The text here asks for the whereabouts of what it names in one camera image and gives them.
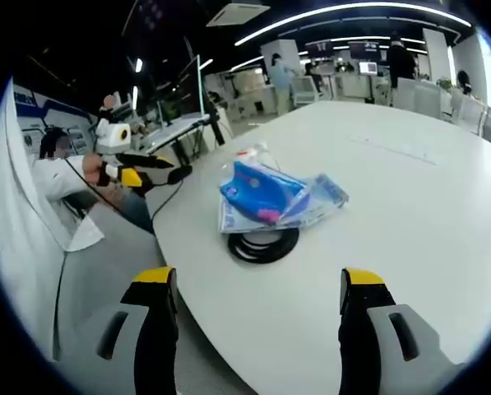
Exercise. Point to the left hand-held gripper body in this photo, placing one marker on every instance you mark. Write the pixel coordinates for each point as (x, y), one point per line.
(113, 138)

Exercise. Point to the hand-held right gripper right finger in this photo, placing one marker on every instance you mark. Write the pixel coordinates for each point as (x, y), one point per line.
(360, 329)

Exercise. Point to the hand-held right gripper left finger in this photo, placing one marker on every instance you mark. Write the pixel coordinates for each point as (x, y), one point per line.
(154, 329)

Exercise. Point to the small white item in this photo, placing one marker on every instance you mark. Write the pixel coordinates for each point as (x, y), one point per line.
(251, 153)

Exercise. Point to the blue item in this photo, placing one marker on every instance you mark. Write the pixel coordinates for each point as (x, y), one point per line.
(253, 193)

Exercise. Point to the clear package with blue print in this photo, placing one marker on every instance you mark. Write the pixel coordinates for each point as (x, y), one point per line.
(329, 193)

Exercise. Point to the white tabletop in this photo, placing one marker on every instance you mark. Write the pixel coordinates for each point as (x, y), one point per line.
(393, 226)

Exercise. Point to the person's left hand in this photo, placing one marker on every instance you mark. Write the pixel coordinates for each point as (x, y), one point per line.
(89, 168)

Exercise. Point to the white standing desk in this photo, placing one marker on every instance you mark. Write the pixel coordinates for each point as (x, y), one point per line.
(175, 129)

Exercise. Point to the person's leg in jeans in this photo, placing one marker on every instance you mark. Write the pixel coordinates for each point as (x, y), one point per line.
(138, 212)

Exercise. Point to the clear upright panel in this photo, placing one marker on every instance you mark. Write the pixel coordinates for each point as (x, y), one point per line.
(197, 82)

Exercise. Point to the person's white shirt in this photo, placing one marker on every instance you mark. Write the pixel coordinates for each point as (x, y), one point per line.
(19, 247)

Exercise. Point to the grey office chair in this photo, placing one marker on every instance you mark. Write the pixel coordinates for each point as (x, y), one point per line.
(304, 90)

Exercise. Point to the ceiling air vent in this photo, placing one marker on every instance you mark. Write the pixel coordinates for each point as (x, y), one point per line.
(237, 14)

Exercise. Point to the white low cabinet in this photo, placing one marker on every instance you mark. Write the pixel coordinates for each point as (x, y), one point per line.
(420, 96)

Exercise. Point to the long curved ceiling light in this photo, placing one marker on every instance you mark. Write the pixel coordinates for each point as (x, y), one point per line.
(352, 10)

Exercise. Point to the row of white chairs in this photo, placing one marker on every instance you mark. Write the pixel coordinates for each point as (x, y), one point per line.
(481, 117)

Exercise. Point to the blue and white wall poster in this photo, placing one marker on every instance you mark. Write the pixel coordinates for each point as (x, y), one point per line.
(60, 117)

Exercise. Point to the dark wall monitor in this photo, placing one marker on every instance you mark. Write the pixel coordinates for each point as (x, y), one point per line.
(364, 50)

